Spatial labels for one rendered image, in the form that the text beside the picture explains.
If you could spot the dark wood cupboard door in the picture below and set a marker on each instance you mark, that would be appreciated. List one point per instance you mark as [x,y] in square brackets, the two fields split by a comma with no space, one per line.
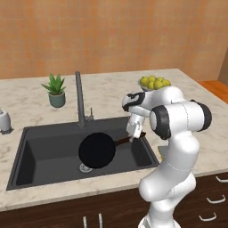
[121,209]
[44,216]

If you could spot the dark wood drawer front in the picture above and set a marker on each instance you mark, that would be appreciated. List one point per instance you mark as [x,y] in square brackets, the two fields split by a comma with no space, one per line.
[193,205]
[190,221]
[207,184]

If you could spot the green plant in grey pot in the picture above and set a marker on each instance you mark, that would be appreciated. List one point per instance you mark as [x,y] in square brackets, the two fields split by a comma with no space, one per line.
[56,92]

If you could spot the white small appliance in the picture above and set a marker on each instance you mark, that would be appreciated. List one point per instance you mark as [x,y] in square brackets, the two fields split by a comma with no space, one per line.
[4,121]

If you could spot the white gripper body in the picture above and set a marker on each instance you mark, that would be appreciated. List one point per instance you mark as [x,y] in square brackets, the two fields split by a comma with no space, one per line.
[135,128]

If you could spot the metal sink drain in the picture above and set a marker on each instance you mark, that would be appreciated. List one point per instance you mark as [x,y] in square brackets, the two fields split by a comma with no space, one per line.
[84,168]

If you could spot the grey fruit bowl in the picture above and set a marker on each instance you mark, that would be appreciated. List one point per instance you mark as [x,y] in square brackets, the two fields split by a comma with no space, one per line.
[144,87]

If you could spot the dark grey tap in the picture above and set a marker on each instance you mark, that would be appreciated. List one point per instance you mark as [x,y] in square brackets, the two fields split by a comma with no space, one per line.
[79,98]

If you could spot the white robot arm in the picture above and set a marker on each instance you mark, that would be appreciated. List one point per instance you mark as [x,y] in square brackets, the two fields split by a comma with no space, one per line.
[178,142]

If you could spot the yellow lemon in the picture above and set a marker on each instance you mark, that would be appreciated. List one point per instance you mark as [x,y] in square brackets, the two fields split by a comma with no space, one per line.
[158,85]
[152,78]
[144,80]
[150,85]
[166,82]
[159,79]

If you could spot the dark grey sink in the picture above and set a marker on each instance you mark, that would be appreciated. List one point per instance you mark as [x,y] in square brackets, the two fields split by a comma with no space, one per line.
[44,154]

